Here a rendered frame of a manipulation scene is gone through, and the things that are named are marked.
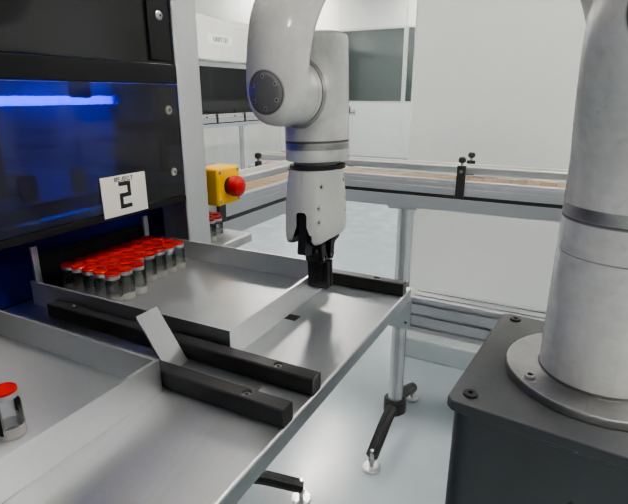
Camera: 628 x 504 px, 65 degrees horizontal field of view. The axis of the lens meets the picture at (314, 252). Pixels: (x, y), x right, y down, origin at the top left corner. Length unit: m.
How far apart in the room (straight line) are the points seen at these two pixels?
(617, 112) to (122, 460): 0.50
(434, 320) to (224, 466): 1.25
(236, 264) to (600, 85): 0.60
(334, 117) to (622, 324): 0.38
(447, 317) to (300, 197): 1.04
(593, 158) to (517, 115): 1.52
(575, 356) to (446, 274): 1.64
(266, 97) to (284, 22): 0.08
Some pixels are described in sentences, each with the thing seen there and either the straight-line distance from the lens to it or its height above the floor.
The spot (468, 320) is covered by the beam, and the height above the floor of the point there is 0.51.
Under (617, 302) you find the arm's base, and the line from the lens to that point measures 0.55.
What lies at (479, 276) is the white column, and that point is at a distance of 2.17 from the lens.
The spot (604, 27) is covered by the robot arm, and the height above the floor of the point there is 1.21.
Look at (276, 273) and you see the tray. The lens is 0.82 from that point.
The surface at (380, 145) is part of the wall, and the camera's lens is 9.14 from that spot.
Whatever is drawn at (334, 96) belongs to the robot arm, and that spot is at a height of 1.16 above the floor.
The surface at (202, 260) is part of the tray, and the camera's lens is 0.90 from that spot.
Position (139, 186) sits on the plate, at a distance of 0.82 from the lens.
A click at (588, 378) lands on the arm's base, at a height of 0.89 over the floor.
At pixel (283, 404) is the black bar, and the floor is 0.90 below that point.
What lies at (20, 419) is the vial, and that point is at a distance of 0.51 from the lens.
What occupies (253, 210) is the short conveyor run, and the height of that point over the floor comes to 0.88.
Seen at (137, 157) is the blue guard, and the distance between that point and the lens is 0.82.
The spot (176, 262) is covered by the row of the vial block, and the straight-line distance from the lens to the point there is 0.86.
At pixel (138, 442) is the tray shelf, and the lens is 0.48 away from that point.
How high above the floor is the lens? 1.16
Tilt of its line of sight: 18 degrees down
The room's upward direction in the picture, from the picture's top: straight up
